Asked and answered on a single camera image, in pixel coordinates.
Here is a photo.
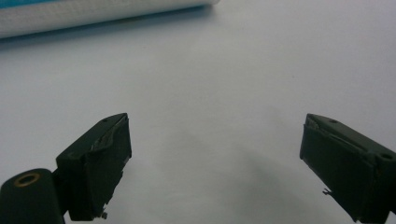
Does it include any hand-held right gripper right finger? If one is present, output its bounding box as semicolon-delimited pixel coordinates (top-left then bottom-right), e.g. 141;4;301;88
299;113;396;224

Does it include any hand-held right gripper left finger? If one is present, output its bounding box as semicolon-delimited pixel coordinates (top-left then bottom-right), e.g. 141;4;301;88
55;112;133;222

